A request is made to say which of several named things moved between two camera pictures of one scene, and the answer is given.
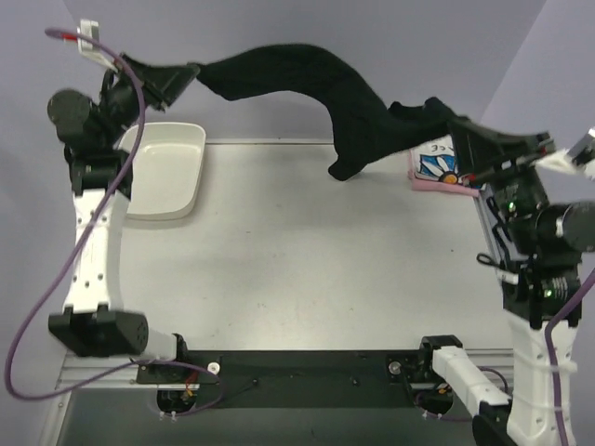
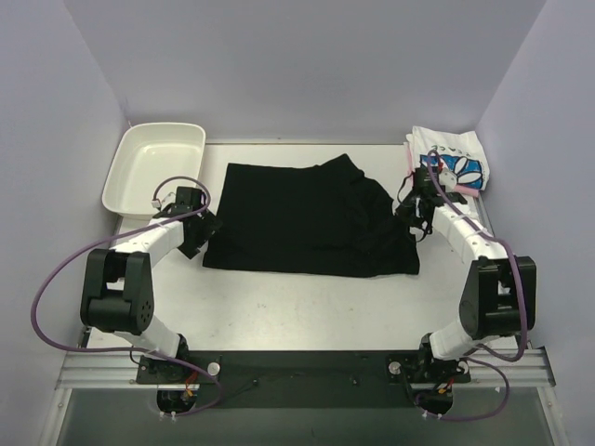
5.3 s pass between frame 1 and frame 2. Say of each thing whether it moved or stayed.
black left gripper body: moved
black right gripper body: moved
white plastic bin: stayed
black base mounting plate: stayed
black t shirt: moved
